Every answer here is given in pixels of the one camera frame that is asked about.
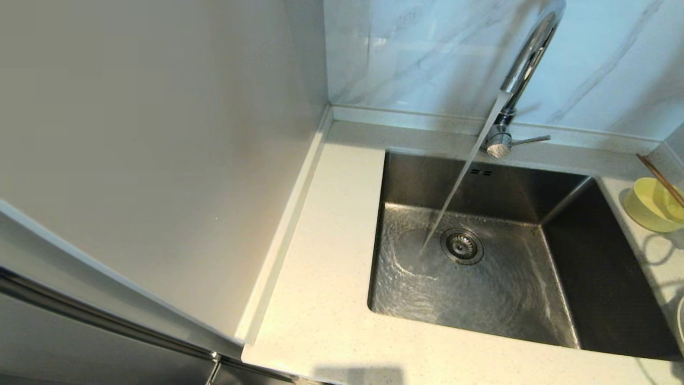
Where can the thin chrome faucet lever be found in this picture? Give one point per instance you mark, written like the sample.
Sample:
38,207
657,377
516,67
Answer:
531,140

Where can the brown wooden chopstick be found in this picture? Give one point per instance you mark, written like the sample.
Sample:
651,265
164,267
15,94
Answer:
662,181

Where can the white round plate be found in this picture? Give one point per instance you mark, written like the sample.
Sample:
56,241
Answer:
683,321

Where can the stainless steel sink basin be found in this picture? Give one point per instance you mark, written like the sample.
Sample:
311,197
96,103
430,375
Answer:
507,305

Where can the running water stream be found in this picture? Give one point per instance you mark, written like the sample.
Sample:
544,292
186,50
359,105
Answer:
456,187

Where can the round metal drain strainer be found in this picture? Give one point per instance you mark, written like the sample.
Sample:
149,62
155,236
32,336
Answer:
462,246

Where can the chrome gooseneck faucet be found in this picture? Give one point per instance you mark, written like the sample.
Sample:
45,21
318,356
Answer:
531,53

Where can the dark metal cabinet trim bar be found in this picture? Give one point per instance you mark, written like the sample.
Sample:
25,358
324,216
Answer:
107,315

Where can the tall grey cabinet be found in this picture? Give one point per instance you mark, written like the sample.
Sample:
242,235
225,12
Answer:
80,353

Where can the yellow plastic bowl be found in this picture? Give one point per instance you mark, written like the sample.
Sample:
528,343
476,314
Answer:
649,208

